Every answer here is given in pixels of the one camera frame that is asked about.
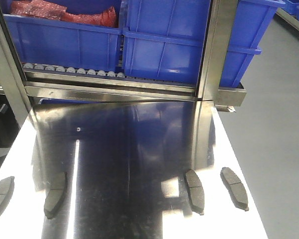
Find middle blue plastic bin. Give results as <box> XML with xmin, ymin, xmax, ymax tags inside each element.
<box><xmin>122</xmin><ymin>0</ymin><xmax>210</xmax><ymax>84</ymax></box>

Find blue plastic bin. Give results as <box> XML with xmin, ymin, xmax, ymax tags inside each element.
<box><xmin>4</xmin><ymin>14</ymin><xmax>122</xmax><ymax>71</ymax></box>
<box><xmin>122</xmin><ymin>0</ymin><xmax>210</xmax><ymax>84</ymax></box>
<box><xmin>219</xmin><ymin>0</ymin><xmax>285</xmax><ymax>88</ymax></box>

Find red plastic bag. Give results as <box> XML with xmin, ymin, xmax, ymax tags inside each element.
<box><xmin>9</xmin><ymin>0</ymin><xmax>117</xmax><ymax>27</ymax></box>

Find grey roller track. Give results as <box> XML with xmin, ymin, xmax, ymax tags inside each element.
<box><xmin>22</xmin><ymin>63</ymin><xmax>126</xmax><ymax>78</ymax></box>

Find left blue plastic bin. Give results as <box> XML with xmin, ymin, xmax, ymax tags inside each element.
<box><xmin>4</xmin><ymin>14</ymin><xmax>122</xmax><ymax>71</ymax></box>

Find right blue plastic bin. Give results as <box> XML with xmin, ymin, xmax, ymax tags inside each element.
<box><xmin>219</xmin><ymin>0</ymin><xmax>285</xmax><ymax>88</ymax></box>

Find far blue bins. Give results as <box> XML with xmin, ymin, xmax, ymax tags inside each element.
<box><xmin>277</xmin><ymin>0</ymin><xmax>299</xmax><ymax>29</ymax></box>

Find stainless steel rack frame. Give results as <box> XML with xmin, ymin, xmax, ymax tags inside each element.
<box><xmin>0</xmin><ymin>0</ymin><xmax>237</xmax><ymax>122</ymax></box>

